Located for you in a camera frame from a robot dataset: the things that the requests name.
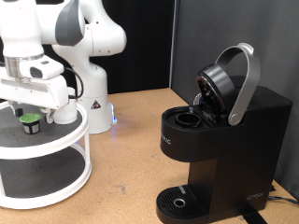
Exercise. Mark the black tape strip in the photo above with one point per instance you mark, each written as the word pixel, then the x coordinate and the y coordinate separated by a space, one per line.
pixel 252 216

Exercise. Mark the water tank with black lid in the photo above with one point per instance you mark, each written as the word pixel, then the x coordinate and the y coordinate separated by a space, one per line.
pixel 239 82

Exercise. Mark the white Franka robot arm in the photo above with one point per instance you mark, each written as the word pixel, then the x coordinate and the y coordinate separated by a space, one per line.
pixel 93 77

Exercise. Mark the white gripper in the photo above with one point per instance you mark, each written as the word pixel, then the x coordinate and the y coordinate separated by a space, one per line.
pixel 34 91

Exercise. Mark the black curtain backdrop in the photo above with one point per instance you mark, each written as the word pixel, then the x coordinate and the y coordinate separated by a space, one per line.
pixel 146 46

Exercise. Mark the white two-tier turntable shelf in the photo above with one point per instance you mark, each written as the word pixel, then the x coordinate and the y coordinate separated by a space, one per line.
pixel 40 149

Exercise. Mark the green-lidded reusable coffee pod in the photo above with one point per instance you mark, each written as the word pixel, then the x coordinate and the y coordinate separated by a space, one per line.
pixel 30 123

